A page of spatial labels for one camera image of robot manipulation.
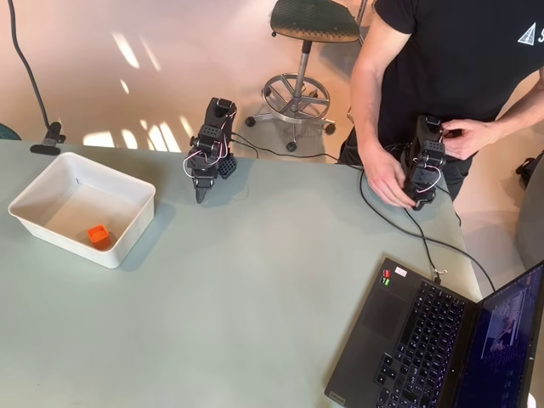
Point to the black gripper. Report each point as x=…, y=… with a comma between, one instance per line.
x=202, y=185

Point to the orange cube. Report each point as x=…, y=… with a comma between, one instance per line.
x=98, y=238

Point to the black leader arm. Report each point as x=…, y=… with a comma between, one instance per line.
x=427, y=149

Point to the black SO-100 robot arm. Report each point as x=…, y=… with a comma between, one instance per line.
x=219, y=117

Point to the person's bare right forearm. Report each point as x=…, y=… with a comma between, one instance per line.
x=367, y=127

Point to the person's bare left forearm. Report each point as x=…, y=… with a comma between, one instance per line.
x=518, y=110

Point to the white plastic bin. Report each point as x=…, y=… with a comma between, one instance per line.
x=64, y=200

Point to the person's right hand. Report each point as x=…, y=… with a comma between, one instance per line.
x=387, y=183

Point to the person's left hand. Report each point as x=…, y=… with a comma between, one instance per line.
x=474, y=138

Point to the teal round object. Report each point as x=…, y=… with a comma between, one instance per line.
x=8, y=132

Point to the green stool with chrome base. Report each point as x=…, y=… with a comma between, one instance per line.
x=310, y=17

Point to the black Lenovo laptop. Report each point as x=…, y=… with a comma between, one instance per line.
x=425, y=331

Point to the person in black t-shirt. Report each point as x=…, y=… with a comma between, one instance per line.
x=446, y=64

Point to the black bag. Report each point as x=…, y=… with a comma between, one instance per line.
x=529, y=170

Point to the grey beanbag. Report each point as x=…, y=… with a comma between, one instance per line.
x=533, y=229

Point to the white round object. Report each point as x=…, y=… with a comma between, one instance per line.
x=536, y=401

